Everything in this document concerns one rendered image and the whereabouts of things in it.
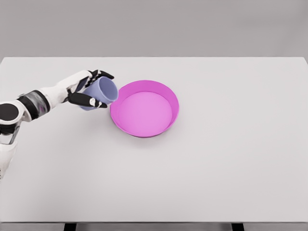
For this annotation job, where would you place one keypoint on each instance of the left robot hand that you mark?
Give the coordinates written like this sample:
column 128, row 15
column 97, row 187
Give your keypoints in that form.
column 72, row 84

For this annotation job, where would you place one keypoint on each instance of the pink round plate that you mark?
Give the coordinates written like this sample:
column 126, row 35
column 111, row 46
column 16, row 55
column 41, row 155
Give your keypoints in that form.
column 144, row 110

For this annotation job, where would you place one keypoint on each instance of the lavender blue cup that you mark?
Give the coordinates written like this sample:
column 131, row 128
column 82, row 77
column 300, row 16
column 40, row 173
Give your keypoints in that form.
column 103, row 92

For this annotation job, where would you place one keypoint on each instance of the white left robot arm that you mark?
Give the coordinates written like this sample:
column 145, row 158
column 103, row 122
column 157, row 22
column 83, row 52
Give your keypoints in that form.
column 29, row 106

